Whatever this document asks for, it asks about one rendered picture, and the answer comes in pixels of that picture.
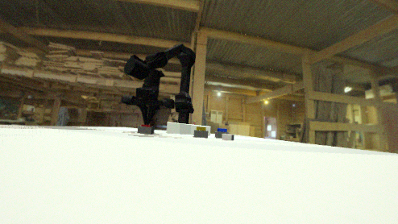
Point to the blue button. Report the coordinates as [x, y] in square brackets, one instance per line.
[220, 132]

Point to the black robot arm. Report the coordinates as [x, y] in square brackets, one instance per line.
[147, 69]

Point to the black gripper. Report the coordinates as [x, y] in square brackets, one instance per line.
[142, 103]

